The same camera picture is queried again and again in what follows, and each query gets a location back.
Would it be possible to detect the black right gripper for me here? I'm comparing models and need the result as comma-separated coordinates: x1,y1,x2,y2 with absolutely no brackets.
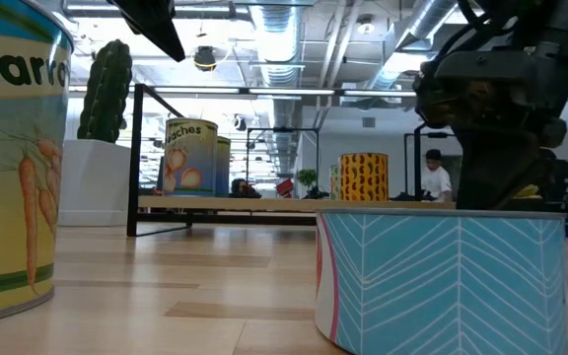
413,47,568,211

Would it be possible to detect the yellow bean print can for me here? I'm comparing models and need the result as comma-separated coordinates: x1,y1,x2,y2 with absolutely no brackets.
337,152,390,202

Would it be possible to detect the peaches label tin can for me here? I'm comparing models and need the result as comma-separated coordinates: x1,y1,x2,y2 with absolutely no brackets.
163,117,219,197

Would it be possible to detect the green dotted tin can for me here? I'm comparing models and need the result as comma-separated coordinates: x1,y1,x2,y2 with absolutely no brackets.
329,164,341,201

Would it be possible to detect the grey can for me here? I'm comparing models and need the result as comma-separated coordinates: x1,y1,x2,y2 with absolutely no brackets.
214,136,233,197

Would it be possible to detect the carrots label tin can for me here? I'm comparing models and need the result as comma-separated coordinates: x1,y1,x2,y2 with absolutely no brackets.
0,0,76,327

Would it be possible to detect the person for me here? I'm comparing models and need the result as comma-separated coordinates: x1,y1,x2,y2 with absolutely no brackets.
229,177,263,199
420,148,454,203

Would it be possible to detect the black hanging dome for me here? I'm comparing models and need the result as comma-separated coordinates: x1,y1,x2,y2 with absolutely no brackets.
193,45,218,73

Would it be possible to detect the green cactus in white pot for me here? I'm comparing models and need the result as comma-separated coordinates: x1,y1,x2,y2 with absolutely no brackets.
58,38,135,228

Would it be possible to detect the long ceiling light strip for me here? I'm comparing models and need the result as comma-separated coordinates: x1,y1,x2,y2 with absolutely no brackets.
151,87,417,99

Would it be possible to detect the background potted plant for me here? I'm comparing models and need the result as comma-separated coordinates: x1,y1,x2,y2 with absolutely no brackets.
296,168,319,199

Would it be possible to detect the red box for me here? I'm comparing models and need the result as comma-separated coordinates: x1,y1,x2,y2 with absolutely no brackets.
275,177,296,199

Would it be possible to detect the background black metal frame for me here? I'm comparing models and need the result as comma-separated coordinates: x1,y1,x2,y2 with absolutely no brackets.
403,122,459,201

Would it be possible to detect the silver ventilation duct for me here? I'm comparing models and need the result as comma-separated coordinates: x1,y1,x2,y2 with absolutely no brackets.
366,0,462,91
249,0,306,89

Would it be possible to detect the wooden shelf with black frame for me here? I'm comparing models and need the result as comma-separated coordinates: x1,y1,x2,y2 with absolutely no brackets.
125,82,462,239

